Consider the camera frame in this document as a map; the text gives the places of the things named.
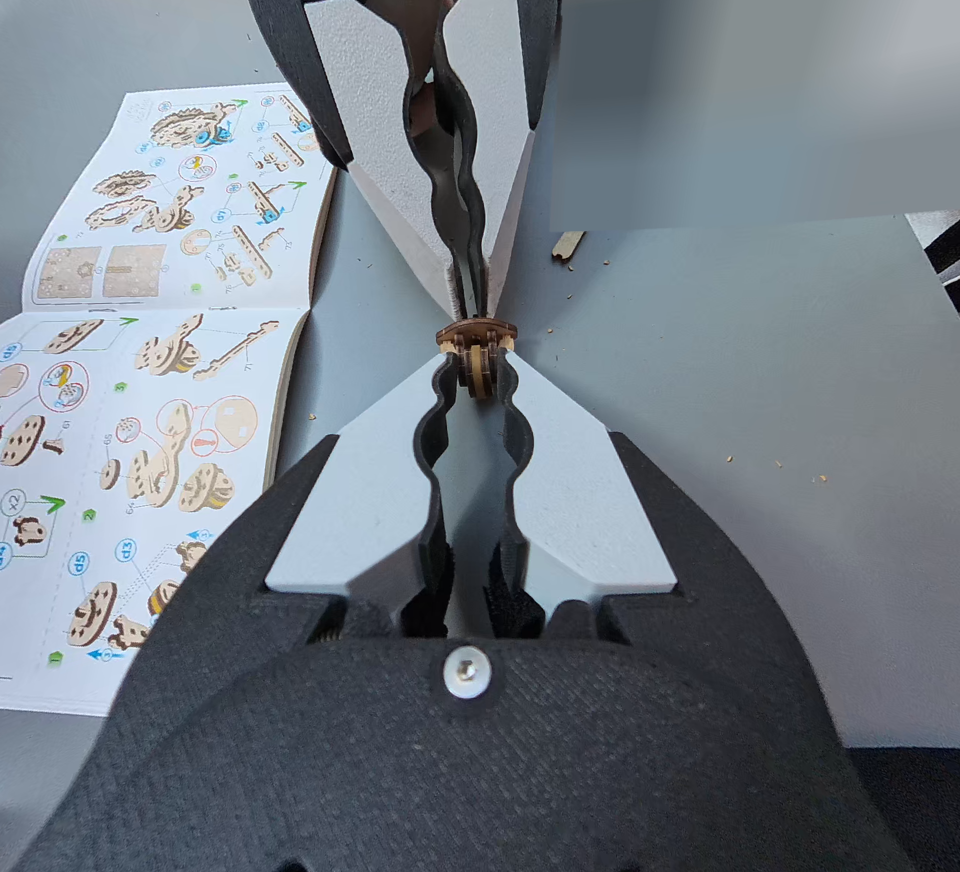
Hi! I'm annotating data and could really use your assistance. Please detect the grey desk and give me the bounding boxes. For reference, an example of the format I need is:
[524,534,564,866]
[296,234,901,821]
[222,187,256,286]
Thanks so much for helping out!
[0,0,960,872]

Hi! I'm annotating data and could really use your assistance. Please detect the small wooden puzzle assembly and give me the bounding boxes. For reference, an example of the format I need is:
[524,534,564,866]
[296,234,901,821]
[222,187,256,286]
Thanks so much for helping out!
[437,317,520,404]

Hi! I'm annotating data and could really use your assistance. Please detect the puzzle instruction booklet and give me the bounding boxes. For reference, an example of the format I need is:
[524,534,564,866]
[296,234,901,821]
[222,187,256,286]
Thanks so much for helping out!
[0,83,339,719]

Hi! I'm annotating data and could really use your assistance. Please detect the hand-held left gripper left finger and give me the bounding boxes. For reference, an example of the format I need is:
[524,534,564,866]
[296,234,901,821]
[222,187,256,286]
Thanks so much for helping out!
[264,354,459,638]

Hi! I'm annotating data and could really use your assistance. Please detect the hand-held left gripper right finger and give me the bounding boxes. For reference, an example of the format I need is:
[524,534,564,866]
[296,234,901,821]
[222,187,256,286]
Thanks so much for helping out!
[491,354,681,638]

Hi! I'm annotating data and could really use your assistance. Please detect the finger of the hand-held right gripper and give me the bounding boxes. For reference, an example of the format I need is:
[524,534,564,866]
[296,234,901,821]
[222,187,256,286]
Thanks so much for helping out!
[301,0,470,323]
[436,0,539,321]

